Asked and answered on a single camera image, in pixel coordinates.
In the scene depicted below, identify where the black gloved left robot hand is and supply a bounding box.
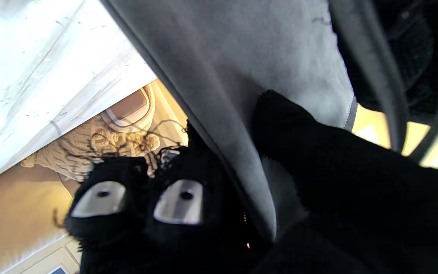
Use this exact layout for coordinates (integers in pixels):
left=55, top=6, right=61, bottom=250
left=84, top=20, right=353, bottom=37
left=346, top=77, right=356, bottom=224
left=371, top=0, right=438, bottom=139

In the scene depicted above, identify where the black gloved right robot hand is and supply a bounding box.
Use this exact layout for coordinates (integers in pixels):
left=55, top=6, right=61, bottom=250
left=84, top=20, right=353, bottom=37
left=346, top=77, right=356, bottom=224
left=65, top=89, right=438, bottom=274

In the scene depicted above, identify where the grey felt storage pouch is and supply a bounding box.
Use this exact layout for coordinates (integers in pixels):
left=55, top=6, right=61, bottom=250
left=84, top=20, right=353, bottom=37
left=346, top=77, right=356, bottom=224
left=100, top=0, right=438, bottom=243

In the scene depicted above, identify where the knitted cushion beside armrest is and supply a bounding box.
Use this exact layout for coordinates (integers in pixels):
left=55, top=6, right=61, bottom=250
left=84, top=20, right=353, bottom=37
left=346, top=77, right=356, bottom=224
left=21, top=113, right=161, bottom=182

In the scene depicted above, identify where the white framed window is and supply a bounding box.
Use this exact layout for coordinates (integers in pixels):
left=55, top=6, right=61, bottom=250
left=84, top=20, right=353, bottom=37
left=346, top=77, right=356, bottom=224
left=0, top=237, right=85, bottom=274

